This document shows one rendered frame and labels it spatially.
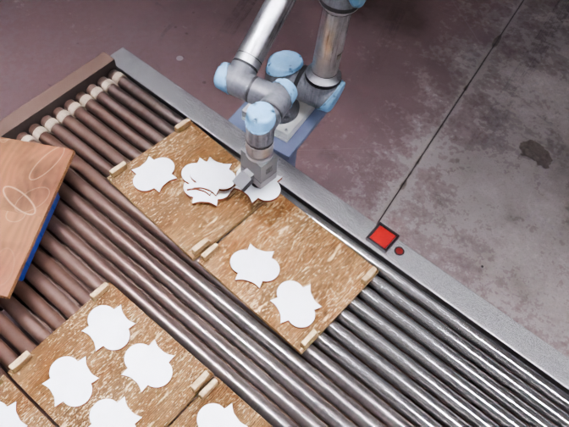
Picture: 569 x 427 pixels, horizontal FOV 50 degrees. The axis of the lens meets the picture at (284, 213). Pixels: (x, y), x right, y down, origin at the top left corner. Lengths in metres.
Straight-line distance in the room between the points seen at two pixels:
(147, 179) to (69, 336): 0.54
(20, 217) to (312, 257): 0.84
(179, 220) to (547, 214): 2.06
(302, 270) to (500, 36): 2.71
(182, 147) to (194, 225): 0.31
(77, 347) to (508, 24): 3.37
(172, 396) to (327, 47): 1.08
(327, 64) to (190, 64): 1.83
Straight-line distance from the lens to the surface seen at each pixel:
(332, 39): 1.88
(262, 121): 1.55
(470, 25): 4.21
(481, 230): 3.20
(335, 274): 1.83
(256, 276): 1.80
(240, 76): 1.67
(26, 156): 2.02
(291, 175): 2.03
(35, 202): 1.91
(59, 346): 1.80
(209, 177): 1.94
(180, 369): 1.71
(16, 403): 1.77
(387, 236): 1.93
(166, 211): 1.94
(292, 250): 1.86
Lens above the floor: 2.55
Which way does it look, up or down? 57 degrees down
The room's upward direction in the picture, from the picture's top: 6 degrees clockwise
